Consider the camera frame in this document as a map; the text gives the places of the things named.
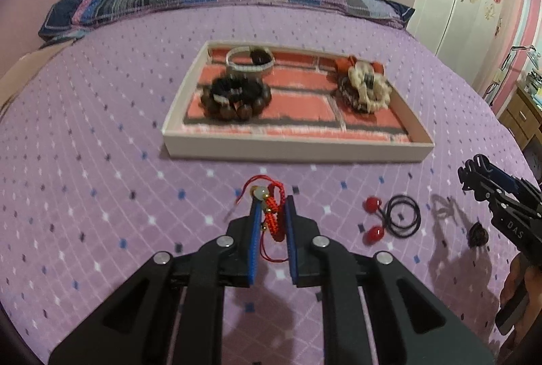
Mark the wooden desk with drawers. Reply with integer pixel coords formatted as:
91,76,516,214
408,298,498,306
499,85,542,151

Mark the pink headboard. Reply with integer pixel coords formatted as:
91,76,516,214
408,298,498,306
0,0,94,74

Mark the desk lamp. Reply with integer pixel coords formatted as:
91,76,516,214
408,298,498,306
486,45,542,104

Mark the beige cloth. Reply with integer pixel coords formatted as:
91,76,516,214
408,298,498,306
0,43,74,117

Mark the brown wooden bead bracelet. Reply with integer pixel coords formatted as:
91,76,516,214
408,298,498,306
199,74,272,121

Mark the white tray with brick lining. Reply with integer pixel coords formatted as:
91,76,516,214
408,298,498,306
162,41,436,164

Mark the red ball black hair tie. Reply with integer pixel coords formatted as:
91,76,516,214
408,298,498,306
363,195,422,246

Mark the purple diamond pattern bedspread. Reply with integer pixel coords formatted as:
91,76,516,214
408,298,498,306
0,5,542,365

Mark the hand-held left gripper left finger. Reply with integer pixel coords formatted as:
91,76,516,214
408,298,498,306
48,198,263,365

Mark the clutter on desk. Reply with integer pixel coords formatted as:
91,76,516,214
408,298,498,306
522,68,542,105

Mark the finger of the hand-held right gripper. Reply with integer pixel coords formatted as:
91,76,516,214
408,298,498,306
473,153,542,201
458,165,521,206

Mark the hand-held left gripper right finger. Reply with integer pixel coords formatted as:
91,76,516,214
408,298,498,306
285,196,496,365

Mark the white band bracelet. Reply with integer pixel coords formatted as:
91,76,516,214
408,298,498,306
225,46,275,75

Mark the person's right hand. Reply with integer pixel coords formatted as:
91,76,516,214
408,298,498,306
500,252,526,303

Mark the dark brown pendant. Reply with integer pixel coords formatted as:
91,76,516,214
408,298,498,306
467,221,490,248

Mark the cream scrunchie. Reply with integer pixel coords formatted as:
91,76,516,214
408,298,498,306
346,62,393,114

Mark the red string bracelet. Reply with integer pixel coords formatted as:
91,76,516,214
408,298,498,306
234,175,287,263

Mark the orange scrunchie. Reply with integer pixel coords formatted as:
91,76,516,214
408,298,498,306
334,56,384,79

